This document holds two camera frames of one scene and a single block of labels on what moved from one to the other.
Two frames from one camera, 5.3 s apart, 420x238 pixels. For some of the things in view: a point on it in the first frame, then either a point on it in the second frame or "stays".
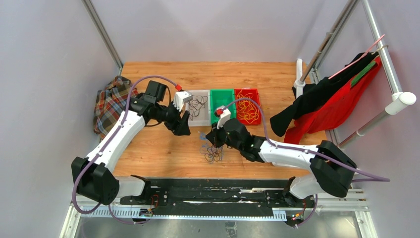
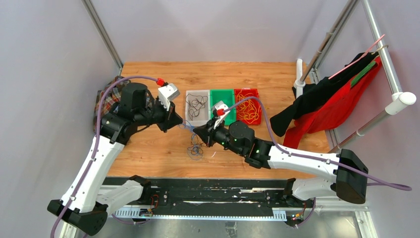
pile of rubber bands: x=197 y=102 stays
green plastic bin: x=220 y=97 stays
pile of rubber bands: x=214 y=154 to x=195 y=150
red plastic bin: x=247 y=111 stays
